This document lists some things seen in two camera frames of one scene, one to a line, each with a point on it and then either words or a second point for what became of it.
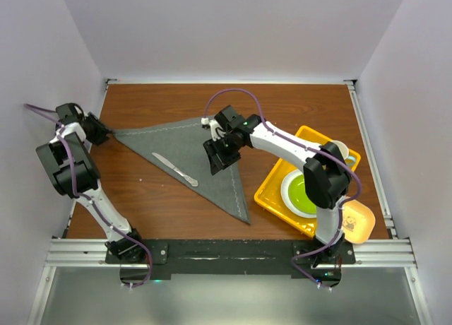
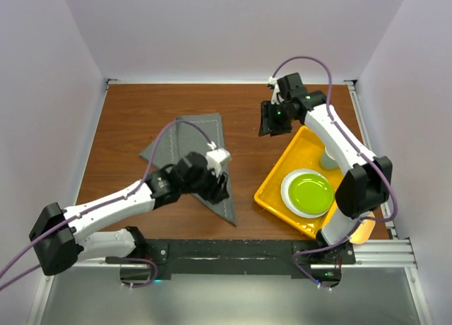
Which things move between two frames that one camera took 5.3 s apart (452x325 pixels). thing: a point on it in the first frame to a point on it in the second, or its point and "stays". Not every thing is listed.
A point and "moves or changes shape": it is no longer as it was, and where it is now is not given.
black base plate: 138,259 stays
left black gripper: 102,130 to 217,191
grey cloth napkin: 176,150 moves or changes shape
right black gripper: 216,164 to 267,118
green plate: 299,197 stays
